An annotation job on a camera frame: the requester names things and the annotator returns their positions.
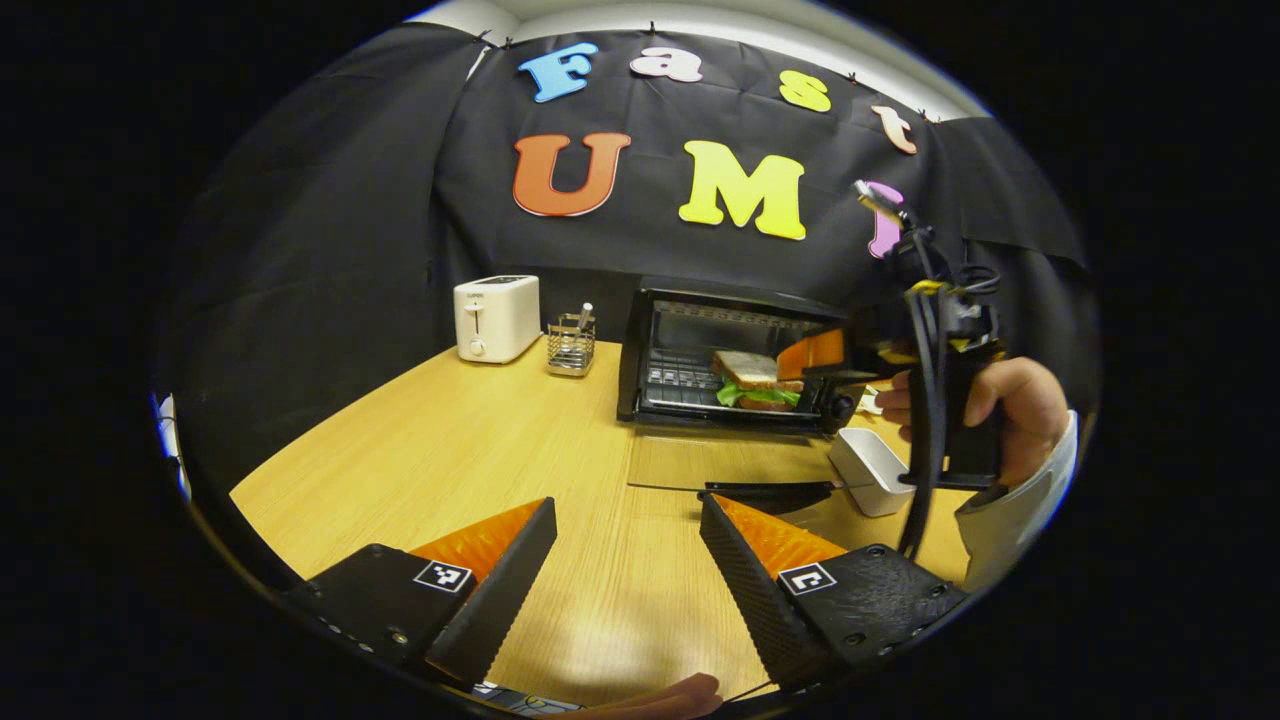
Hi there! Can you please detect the sandwich with green lettuce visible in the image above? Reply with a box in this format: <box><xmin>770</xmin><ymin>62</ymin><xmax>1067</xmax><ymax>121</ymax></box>
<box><xmin>712</xmin><ymin>350</ymin><xmax>806</xmax><ymax>413</ymax></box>

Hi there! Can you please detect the wire utensil holder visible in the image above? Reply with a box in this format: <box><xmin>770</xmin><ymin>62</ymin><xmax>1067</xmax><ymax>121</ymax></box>
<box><xmin>546</xmin><ymin>312</ymin><xmax>597</xmax><ymax>378</ymax></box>

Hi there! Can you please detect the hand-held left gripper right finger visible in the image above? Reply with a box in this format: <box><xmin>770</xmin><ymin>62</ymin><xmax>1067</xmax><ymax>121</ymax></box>
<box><xmin>698</xmin><ymin>492</ymin><xmax>969</xmax><ymax>691</ymax></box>

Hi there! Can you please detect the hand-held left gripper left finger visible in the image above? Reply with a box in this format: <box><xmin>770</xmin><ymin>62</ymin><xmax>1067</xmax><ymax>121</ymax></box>
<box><xmin>285</xmin><ymin>497</ymin><xmax>559</xmax><ymax>691</ymax></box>

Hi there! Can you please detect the white rectangular dish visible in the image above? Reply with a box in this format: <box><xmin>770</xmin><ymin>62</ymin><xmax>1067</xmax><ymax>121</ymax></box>
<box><xmin>828</xmin><ymin>427</ymin><xmax>916</xmax><ymax>518</ymax></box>

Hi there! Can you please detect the black cable bundle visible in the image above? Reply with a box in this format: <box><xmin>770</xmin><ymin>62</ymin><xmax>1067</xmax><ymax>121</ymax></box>
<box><xmin>895</xmin><ymin>225</ymin><xmax>1001</xmax><ymax>561</ymax></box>

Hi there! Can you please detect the white toaster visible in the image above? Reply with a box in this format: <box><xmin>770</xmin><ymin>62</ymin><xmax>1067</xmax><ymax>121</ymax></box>
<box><xmin>453</xmin><ymin>275</ymin><xmax>542</xmax><ymax>365</ymax></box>

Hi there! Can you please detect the black electric oven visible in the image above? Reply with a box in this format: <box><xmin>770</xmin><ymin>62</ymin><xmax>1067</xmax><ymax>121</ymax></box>
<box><xmin>616</xmin><ymin>276</ymin><xmax>871</xmax><ymax>516</ymax></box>

